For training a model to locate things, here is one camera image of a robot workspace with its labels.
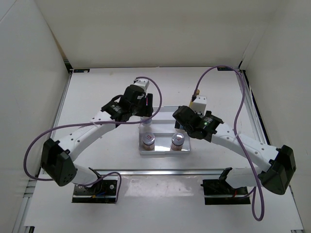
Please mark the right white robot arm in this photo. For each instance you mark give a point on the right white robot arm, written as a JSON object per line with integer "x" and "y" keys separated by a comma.
{"x": 274, "y": 167}

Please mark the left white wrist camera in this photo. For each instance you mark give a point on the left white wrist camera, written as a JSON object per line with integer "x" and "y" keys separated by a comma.
{"x": 142, "y": 82}

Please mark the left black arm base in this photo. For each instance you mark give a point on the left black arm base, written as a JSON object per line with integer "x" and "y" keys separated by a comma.
{"x": 105, "y": 191}

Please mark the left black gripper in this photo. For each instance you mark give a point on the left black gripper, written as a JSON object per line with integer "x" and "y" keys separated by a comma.
{"x": 146, "y": 109}

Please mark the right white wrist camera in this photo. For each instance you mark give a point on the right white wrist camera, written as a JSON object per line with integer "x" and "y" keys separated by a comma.
{"x": 198, "y": 105}

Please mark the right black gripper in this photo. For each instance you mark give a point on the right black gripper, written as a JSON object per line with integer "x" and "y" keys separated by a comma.
{"x": 199, "y": 116}

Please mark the blue-label silver-cap jar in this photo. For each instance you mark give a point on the blue-label silver-cap jar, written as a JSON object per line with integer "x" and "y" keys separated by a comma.
{"x": 146, "y": 121}
{"x": 179, "y": 128}

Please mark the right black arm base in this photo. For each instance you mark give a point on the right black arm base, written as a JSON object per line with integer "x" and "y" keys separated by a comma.
{"x": 219, "y": 192}

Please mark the aluminium table rail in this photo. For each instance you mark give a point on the aluminium table rail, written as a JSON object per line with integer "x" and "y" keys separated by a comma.
{"x": 155, "y": 172}

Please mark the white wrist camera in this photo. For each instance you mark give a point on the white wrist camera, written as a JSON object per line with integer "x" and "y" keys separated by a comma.
{"x": 198, "y": 105}
{"x": 142, "y": 82}

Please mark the white tiered organizer tray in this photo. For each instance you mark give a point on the white tiered organizer tray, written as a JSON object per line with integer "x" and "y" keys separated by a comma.
{"x": 161, "y": 129}

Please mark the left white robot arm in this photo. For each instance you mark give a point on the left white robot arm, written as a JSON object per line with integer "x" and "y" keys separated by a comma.
{"x": 58, "y": 156}

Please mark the brown spice jar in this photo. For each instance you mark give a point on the brown spice jar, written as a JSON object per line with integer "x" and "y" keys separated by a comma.
{"x": 177, "y": 141}
{"x": 148, "y": 141}

